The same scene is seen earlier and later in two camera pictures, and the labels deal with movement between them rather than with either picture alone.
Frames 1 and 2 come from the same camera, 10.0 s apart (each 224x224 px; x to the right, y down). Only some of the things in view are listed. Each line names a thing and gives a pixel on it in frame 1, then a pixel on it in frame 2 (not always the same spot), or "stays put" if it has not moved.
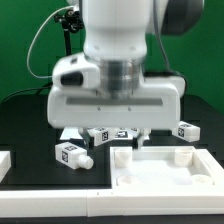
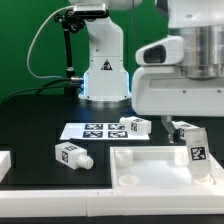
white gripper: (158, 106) to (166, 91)
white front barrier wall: (112, 203) stays put
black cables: (40, 88) stays put
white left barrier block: (5, 163) stays put
